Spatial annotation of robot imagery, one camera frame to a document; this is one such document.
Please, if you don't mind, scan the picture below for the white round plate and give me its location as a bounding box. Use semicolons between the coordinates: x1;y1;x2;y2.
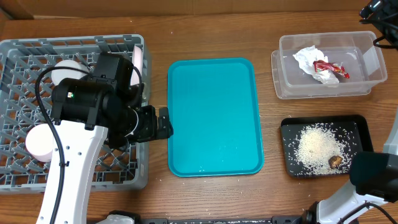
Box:
130;46;143;86

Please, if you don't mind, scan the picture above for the red snack wrapper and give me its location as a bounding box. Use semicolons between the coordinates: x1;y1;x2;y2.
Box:
313;60;350;78

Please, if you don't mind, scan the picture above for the white napkin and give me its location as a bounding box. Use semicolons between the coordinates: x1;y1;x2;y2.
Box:
293;45;339;84

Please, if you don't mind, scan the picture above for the pale green bowl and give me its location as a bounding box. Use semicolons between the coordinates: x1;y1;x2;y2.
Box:
50;60;89;86

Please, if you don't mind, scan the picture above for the pink bowl with scraps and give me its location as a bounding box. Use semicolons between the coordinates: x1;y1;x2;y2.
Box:
25;124;55;162

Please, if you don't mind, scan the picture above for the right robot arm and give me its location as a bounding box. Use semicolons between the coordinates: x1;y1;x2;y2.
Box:
290;0;397;224

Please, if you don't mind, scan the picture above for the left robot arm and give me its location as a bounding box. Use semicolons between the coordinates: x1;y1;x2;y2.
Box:
35;67;173;223

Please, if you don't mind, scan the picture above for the teal plastic tray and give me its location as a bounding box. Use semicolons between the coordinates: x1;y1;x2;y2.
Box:
167;58;264;177

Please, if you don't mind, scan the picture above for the clear plastic bin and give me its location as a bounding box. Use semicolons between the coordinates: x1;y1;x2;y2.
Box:
278;31;387;88

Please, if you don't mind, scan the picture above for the grey dish rack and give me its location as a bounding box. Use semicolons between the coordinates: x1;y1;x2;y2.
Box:
1;34;152;194

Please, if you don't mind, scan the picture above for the spilled white rice pile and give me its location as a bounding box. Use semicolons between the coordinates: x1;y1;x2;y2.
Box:
287;123;363;175

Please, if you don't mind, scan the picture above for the black tray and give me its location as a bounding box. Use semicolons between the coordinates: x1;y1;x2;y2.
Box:
279;114;374;178

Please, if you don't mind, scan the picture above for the brown food scrap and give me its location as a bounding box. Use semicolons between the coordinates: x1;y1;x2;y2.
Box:
328;156;343;169

